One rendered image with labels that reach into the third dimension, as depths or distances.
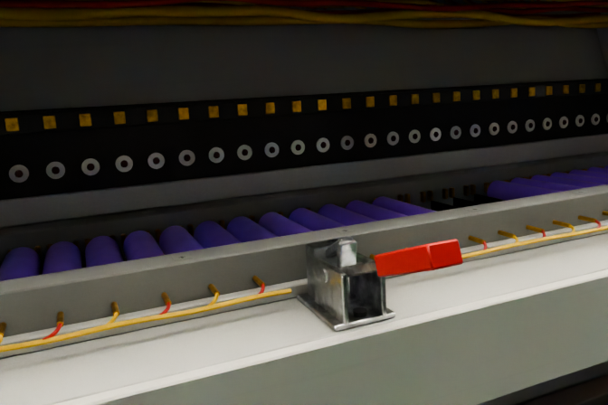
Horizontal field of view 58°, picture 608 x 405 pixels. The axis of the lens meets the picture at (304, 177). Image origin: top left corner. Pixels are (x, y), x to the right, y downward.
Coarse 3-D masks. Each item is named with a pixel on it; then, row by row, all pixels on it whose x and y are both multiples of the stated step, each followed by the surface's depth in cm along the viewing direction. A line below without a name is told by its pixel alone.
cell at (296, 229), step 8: (264, 216) 34; (272, 216) 34; (280, 216) 33; (264, 224) 34; (272, 224) 33; (280, 224) 32; (288, 224) 31; (296, 224) 31; (272, 232) 32; (280, 232) 31; (288, 232) 30; (296, 232) 30
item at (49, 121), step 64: (0, 128) 32; (64, 128) 34; (128, 128) 36; (192, 128) 37; (256, 128) 39; (320, 128) 41; (384, 128) 43; (448, 128) 46; (576, 128) 51; (0, 192) 33; (64, 192) 34
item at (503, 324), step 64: (128, 192) 35; (192, 192) 37; (256, 192) 39; (512, 256) 30; (576, 256) 29; (192, 320) 23; (256, 320) 23; (320, 320) 23; (384, 320) 22; (448, 320) 23; (512, 320) 24; (576, 320) 26; (0, 384) 19; (64, 384) 19; (128, 384) 18; (192, 384) 19; (256, 384) 19; (320, 384) 21; (384, 384) 22; (448, 384) 23; (512, 384) 24
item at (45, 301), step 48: (576, 192) 34; (288, 240) 26; (384, 240) 28; (432, 240) 29; (480, 240) 29; (528, 240) 29; (0, 288) 22; (48, 288) 22; (96, 288) 22; (144, 288) 23; (192, 288) 24; (240, 288) 25; (288, 288) 24; (0, 336) 20; (48, 336) 20
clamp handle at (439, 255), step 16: (352, 240) 23; (448, 240) 17; (352, 256) 23; (384, 256) 19; (400, 256) 18; (416, 256) 17; (432, 256) 16; (448, 256) 17; (352, 272) 22; (368, 272) 20; (384, 272) 19; (400, 272) 18
